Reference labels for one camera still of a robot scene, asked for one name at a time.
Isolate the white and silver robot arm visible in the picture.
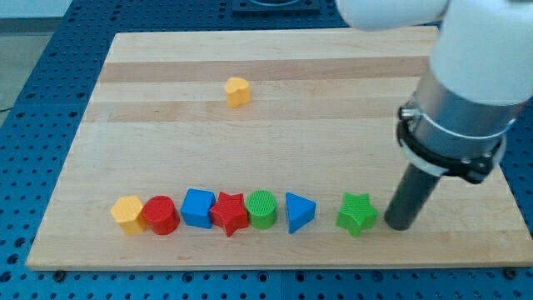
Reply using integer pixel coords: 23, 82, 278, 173
336, 0, 532, 183

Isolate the blue triangle block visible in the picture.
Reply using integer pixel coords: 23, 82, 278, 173
286, 192, 316, 234

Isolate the blue cube block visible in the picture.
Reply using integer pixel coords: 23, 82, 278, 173
180, 188, 215, 229

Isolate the green cylinder block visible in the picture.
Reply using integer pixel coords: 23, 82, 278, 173
245, 190, 277, 230

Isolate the wooden board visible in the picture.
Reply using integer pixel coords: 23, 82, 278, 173
26, 27, 532, 271

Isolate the red star block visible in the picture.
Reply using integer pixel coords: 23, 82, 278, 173
209, 192, 249, 238

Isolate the yellow heart block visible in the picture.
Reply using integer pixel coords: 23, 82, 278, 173
225, 77, 252, 108

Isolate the red cylinder block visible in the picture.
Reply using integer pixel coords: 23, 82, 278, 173
142, 195, 180, 235

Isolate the green star block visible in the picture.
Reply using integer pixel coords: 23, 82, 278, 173
336, 192, 379, 238

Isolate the black cylindrical end effector rod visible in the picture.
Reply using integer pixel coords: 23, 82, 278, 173
384, 164, 441, 231

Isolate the yellow hexagon block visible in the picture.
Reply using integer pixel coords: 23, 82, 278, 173
110, 195, 147, 236

